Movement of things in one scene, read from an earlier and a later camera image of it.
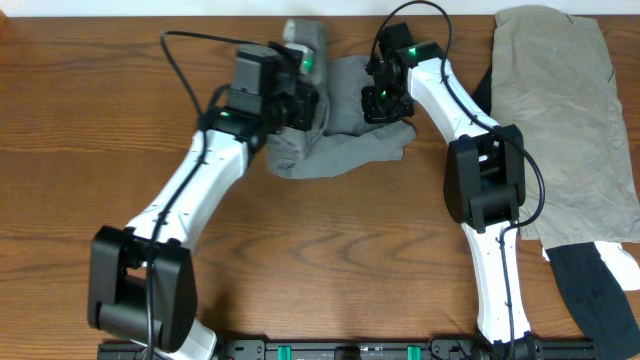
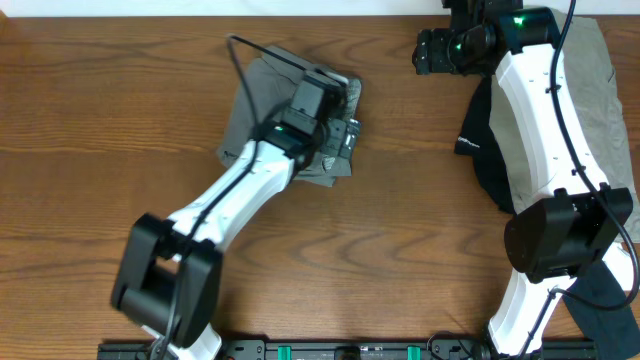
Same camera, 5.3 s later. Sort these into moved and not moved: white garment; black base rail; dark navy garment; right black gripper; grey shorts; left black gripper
Moved: right black gripper; left black gripper; grey shorts
Not moved: white garment; dark navy garment; black base rail
